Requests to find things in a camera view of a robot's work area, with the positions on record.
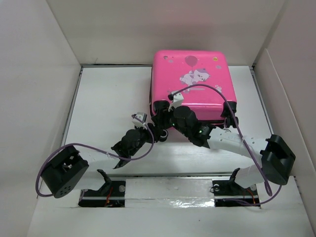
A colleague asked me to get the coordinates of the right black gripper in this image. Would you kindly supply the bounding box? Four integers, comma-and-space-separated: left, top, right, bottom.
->
151, 102, 190, 138

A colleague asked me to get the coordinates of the pink hard-shell suitcase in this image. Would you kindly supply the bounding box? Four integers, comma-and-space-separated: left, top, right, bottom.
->
150, 50, 238, 128

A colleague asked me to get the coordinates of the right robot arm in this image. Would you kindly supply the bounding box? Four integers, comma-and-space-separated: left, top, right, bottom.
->
152, 106, 296, 194

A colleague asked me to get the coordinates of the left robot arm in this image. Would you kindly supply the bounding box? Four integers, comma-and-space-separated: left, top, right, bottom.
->
35, 114, 168, 198

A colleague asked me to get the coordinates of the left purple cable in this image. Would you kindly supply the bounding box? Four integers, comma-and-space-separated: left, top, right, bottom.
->
36, 115, 156, 198

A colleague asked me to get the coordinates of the purple cable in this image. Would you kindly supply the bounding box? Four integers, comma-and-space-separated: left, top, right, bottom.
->
36, 115, 156, 198
170, 83, 283, 206

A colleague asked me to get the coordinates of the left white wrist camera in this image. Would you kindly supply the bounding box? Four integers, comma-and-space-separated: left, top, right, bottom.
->
131, 112, 147, 130

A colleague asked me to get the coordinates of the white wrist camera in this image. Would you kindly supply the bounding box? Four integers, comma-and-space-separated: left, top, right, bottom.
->
168, 91, 184, 112
131, 112, 147, 130

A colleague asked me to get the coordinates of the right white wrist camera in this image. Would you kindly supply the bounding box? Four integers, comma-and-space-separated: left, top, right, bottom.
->
168, 91, 184, 112

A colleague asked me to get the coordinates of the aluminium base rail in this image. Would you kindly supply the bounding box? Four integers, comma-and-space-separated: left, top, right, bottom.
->
79, 177, 259, 208

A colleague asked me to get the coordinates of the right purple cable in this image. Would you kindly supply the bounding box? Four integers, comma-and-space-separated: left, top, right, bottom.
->
170, 83, 283, 206

